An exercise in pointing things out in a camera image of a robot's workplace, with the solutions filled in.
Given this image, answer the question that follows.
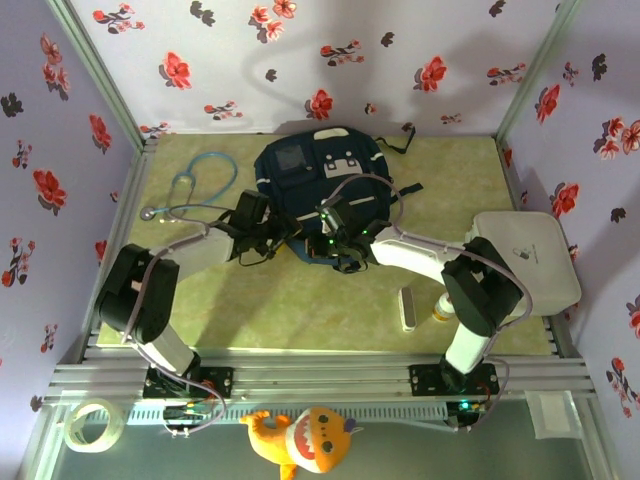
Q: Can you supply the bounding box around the navy blue student backpack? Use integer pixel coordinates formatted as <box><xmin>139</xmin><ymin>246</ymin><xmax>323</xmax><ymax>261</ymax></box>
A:
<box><xmin>253</xmin><ymin>124</ymin><xmax>426</xmax><ymax>274</ymax></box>

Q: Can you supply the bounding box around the slim white oblong case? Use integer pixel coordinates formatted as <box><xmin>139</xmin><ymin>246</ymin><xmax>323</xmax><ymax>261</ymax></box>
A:
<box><xmin>398</xmin><ymin>286</ymin><xmax>418</xmax><ymax>334</ymax></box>

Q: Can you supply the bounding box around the light blue stethoscope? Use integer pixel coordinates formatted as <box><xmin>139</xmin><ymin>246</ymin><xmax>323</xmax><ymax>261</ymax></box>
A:
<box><xmin>138</xmin><ymin>151</ymin><xmax>239</xmax><ymax>224</ymax></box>

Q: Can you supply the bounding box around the yellow white pill bottle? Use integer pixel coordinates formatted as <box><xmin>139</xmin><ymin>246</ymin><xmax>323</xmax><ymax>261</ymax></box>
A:
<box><xmin>431</xmin><ymin>294</ymin><xmax>454</xmax><ymax>323</ymax></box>

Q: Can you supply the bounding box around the orange shark plush toy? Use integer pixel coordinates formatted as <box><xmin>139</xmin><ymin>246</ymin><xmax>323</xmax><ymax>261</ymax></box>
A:
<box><xmin>238</xmin><ymin>405</ymin><xmax>365</xmax><ymax>480</ymax></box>

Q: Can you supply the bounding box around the white medicine kit box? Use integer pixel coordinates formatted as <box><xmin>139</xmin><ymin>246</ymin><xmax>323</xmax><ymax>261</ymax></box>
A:
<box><xmin>469</xmin><ymin>210</ymin><xmax>584</xmax><ymax>317</ymax></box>

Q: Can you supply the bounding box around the small controller circuit board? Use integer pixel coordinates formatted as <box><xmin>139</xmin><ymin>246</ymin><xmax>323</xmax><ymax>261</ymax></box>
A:
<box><xmin>447</xmin><ymin>399</ymin><xmax>489</xmax><ymax>419</ymax></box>
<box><xmin>162</xmin><ymin>402</ymin><xmax>214</xmax><ymax>424</ymax></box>

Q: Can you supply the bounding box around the clear adhesive tape roll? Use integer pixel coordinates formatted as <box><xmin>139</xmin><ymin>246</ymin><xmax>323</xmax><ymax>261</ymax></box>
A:
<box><xmin>63</xmin><ymin>398</ymin><xmax>126</xmax><ymax>455</ymax></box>

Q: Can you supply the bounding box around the white paper pouch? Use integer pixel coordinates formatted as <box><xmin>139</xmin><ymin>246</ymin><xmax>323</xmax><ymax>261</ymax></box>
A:
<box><xmin>524</xmin><ymin>389</ymin><xmax>584</xmax><ymax>441</ymax></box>

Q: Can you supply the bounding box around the aluminium front frame rail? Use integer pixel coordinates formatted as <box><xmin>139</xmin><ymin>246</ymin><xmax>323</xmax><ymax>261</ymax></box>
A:
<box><xmin>42</xmin><ymin>347</ymin><xmax>599</xmax><ymax>409</ymax></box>

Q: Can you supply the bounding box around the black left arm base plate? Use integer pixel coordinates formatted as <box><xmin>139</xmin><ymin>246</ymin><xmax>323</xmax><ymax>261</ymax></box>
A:
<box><xmin>142</xmin><ymin>364</ymin><xmax>235</xmax><ymax>400</ymax></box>

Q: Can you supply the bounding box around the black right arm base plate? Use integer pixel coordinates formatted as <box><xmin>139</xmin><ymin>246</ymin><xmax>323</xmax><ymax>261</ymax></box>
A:
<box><xmin>408</xmin><ymin>363</ymin><xmax>501</xmax><ymax>399</ymax></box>

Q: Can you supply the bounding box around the white slotted cable duct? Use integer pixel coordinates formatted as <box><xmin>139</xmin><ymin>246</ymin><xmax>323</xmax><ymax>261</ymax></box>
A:
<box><xmin>124</xmin><ymin>402</ymin><xmax>449</xmax><ymax>426</ymax></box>

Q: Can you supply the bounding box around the grey right arm cable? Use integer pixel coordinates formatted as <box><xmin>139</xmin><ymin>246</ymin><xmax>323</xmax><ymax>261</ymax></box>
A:
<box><xmin>319</xmin><ymin>172</ymin><xmax>535</xmax><ymax>434</ymax></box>

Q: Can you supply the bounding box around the aluminium corner post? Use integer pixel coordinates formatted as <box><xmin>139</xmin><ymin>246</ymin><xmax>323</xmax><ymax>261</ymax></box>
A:
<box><xmin>494</xmin><ymin>0</ymin><xmax>586</xmax><ymax>144</ymax></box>
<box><xmin>44</xmin><ymin>0</ymin><xmax>159</xmax><ymax>156</ymax></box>

